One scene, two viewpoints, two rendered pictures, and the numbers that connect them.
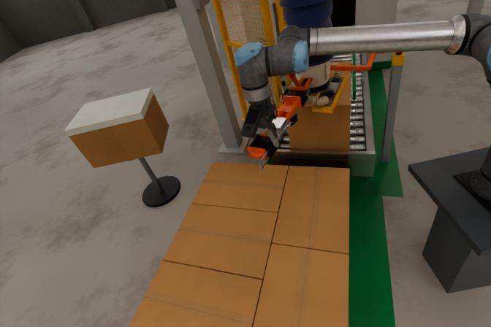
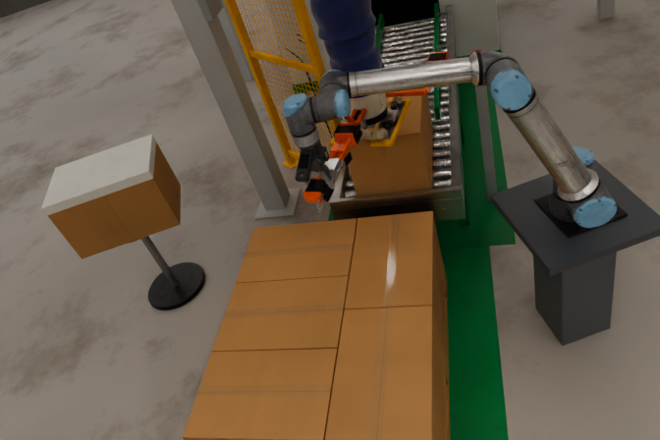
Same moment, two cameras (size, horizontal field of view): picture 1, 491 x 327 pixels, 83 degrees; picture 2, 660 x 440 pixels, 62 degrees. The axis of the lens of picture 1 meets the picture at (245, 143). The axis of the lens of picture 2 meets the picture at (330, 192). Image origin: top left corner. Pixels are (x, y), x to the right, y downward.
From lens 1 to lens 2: 1.00 m
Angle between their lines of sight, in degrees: 5
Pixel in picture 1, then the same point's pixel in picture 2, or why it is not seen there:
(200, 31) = (214, 48)
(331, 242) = (412, 297)
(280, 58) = (323, 107)
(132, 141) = (137, 212)
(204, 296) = (271, 377)
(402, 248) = (514, 305)
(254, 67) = (302, 117)
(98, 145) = (88, 224)
